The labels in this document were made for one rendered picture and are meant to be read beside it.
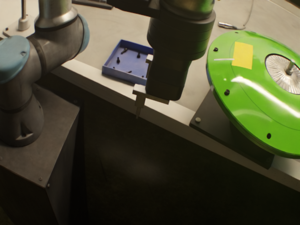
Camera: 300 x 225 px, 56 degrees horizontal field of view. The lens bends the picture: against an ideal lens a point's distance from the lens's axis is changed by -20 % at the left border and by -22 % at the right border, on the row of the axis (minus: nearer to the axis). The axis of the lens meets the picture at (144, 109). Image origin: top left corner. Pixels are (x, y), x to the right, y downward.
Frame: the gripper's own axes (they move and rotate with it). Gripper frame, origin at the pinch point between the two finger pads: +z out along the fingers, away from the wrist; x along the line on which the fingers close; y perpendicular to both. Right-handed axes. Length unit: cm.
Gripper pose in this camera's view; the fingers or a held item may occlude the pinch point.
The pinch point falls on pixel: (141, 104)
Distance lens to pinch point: 50.7
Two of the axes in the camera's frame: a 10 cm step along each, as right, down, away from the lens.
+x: 2.6, -7.1, 6.5
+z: -1.5, 6.4, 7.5
